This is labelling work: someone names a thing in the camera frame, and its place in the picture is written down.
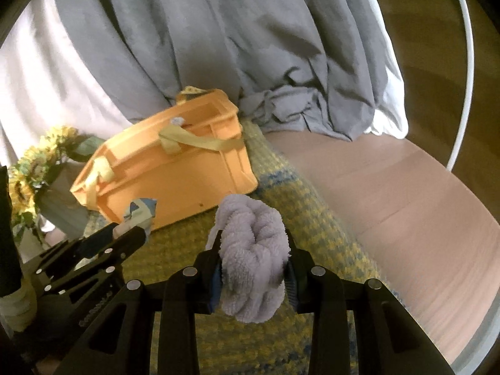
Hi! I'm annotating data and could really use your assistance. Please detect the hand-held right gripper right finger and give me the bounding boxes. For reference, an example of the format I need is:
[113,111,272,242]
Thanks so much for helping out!
[283,249,456,375]

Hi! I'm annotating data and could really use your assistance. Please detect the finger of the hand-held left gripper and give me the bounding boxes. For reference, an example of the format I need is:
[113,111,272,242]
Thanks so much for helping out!
[78,222,123,260]
[84,227,150,279]

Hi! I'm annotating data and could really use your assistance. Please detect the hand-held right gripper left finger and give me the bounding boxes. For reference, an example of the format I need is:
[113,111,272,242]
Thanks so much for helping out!
[74,250,225,375]

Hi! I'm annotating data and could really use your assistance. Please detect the light blue tissue packet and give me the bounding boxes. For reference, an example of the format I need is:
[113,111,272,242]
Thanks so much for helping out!
[120,197,159,239]

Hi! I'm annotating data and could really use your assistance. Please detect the lavender terry towel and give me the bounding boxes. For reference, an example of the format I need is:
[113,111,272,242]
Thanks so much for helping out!
[206,193,292,324]

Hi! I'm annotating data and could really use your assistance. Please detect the orange plastic crate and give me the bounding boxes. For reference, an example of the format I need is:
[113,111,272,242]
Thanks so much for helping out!
[69,86,259,232]

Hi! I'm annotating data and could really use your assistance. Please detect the person's left hand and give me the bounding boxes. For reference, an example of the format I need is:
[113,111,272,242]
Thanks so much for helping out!
[0,281,38,331]

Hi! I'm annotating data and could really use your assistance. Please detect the yellow blue plaid mat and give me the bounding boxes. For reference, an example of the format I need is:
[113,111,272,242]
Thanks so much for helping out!
[74,119,407,375]

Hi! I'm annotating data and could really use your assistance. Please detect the artificial sunflower bouquet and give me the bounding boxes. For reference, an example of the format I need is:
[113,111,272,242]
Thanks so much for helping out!
[8,125,106,239]

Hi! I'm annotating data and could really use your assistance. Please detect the pale pink curtain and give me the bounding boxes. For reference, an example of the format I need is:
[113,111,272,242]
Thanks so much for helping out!
[0,0,135,157]

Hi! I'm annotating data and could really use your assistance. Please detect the white sheer curtain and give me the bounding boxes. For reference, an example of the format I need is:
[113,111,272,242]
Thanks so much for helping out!
[352,0,409,138]

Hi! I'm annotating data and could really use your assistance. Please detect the grey curtain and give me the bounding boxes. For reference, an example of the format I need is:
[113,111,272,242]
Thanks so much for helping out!
[51,0,403,143]

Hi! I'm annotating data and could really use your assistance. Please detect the white hoop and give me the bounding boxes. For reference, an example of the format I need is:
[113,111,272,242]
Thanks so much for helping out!
[445,0,476,173]

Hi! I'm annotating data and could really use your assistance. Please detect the grey-green vase with rope handle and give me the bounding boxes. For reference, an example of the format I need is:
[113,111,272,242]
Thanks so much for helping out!
[35,162,96,235]

